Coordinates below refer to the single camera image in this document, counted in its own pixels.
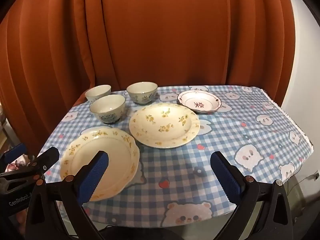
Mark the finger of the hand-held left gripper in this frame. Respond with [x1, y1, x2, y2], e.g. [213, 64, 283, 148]
[4, 144, 25, 163]
[27, 147, 60, 173]

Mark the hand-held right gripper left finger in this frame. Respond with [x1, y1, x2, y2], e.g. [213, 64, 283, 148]
[26, 150, 109, 240]

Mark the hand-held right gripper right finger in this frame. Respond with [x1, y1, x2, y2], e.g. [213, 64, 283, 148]
[210, 151, 294, 240]

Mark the scalloped yellow floral plate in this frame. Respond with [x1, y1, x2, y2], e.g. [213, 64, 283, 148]
[60, 127, 140, 202]

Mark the round yellow floral plate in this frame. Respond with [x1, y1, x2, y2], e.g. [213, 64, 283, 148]
[129, 103, 201, 148]

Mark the white plate with red pattern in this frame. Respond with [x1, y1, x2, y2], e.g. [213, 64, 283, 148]
[177, 90, 222, 114]

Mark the pink white cloth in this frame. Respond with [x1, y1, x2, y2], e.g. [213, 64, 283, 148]
[9, 155, 30, 172]

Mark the blue checked printed tablecloth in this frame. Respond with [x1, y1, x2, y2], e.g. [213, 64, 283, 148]
[37, 85, 314, 229]

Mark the white bowl with blue pattern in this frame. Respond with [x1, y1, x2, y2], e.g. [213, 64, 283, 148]
[85, 84, 112, 103]
[89, 94, 126, 125]
[126, 81, 158, 105]

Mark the orange curtain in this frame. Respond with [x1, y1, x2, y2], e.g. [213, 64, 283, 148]
[0, 0, 304, 140]

